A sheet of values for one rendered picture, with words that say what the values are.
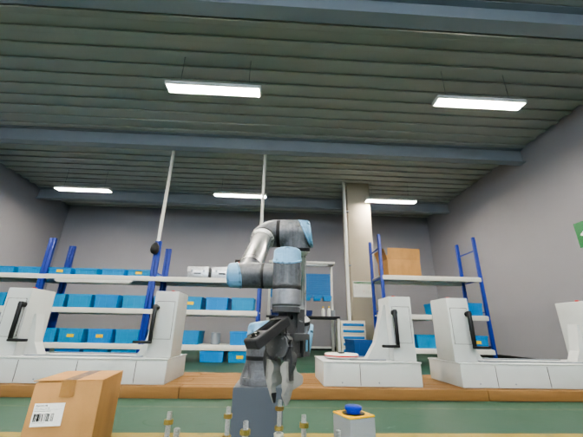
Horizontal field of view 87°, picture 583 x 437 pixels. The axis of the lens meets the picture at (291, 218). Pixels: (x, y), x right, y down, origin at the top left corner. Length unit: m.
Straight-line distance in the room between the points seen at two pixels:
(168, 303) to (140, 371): 0.55
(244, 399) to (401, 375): 1.88
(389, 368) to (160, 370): 1.84
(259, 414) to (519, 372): 2.57
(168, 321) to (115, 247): 7.68
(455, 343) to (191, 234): 8.04
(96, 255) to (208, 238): 3.22
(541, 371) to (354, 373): 1.59
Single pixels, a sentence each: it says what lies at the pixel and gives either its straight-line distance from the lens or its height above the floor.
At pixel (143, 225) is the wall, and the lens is 10.38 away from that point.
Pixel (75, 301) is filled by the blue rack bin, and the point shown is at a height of 0.88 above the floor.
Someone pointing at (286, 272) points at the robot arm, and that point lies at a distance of 0.79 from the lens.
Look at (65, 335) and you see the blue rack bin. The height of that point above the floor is 0.35.
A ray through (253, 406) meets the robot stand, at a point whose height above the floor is 0.24.
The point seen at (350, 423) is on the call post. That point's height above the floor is 0.30.
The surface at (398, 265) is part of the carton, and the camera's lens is 5.97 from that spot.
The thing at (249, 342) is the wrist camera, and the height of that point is 0.47.
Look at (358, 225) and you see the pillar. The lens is 7.51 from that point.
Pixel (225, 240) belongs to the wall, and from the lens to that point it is 9.56.
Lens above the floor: 0.49
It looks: 20 degrees up
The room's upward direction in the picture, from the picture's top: 1 degrees clockwise
